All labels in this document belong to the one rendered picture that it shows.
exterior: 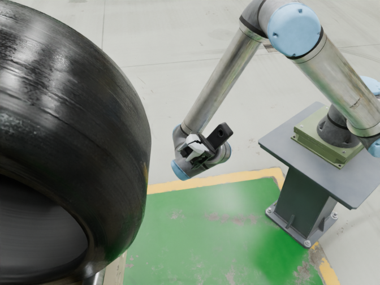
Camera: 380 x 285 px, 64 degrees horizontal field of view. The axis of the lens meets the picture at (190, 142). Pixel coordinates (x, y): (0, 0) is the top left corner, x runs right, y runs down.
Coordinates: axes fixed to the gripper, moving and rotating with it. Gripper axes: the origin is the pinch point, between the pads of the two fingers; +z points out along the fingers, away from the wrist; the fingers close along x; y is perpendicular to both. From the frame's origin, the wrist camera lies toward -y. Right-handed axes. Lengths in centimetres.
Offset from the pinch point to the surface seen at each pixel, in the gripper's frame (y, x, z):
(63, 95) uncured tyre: -0.6, 4.8, 42.6
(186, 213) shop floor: 54, -4, -102
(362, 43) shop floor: -154, 38, -314
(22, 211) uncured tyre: 44.0, 12.8, 13.3
